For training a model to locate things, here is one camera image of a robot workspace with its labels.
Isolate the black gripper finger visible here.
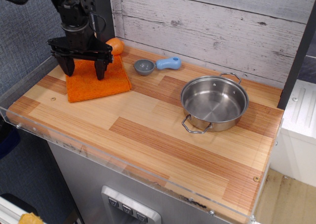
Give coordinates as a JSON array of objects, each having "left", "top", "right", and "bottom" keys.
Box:
[
  {"left": 55, "top": 54, "right": 75, "bottom": 76},
  {"left": 94, "top": 60, "right": 108, "bottom": 80}
]

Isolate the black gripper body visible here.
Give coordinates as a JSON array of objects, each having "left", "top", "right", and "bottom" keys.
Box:
[{"left": 48, "top": 22, "right": 113, "bottom": 62}]

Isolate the orange knitted cloth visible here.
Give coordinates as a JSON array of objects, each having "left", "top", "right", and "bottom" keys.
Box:
[{"left": 66, "top": 55, "right": 132, "bottom": 102}]

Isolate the blue grey measuring scoop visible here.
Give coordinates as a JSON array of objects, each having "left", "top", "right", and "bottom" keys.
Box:
[{"left": 134, "top": 57, "right": 182, "bottom": 76}]

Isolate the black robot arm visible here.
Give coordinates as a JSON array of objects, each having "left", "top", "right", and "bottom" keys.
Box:
[{"left": 47, "top": 0, "right": 113, "bottom": 80}]

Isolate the orange plastic carrot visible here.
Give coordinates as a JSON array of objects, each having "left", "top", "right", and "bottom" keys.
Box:
[{"left": 106, "top": 38, "right": 124, "bottom": 56}]

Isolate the clear acrylic guard panel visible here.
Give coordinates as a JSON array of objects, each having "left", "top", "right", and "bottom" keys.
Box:
[{"left": 0, "top": 49, "right": 283, "bottom": 224}]

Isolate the stainless steel pot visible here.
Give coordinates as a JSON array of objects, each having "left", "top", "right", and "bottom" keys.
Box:
[{"left": 180, "top": 72, "right": 249, "bottom": 134}]

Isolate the silver toy fridge cabinet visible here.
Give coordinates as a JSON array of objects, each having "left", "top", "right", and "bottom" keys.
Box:
[{"left": 48, "top": 142, "right": 226, "bottom": 224}]

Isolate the grey dispenser button panel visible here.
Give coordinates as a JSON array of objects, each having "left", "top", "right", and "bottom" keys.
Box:
[{"left": 101, "top": 185, "right": 162, "bottom": 224}]

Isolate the yellow object at corner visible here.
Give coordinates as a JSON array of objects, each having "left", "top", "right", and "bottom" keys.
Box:
[{"left": 18, "top": 213, "right": 44, "bottom": 224}]

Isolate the white box with lid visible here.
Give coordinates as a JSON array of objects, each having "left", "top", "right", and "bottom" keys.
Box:
[{"left": 270, "top": 80, "right": 316, "bottom": 186}]

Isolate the white frame bottom left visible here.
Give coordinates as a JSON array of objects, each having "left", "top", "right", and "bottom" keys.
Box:
[{"left": 0, "top": 197, "right": 27, "bottom": 224}]

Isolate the dark grey right post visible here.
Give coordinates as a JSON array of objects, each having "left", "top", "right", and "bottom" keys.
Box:
[{"left": 277, "top": 2, "right": 316, "bottom": 110}]

